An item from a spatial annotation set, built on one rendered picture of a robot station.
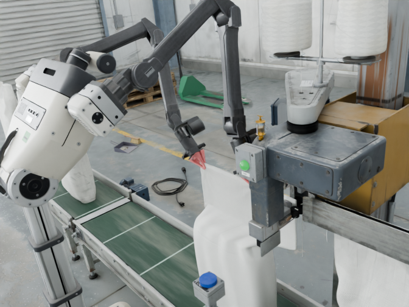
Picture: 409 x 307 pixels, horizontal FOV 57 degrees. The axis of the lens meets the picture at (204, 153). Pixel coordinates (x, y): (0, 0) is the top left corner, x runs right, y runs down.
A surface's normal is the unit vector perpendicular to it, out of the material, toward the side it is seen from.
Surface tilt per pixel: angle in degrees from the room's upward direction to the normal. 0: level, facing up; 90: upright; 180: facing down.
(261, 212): 90
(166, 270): 0
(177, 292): 0
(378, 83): 90
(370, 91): 90
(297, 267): 0
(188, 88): 75
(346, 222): 90
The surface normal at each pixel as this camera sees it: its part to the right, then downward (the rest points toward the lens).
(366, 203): -0.75, 0.33
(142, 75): 0.50, 0.10
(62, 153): 0.28, 0.71
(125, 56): 0.67, 0.23
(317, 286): -0.10, -0.91
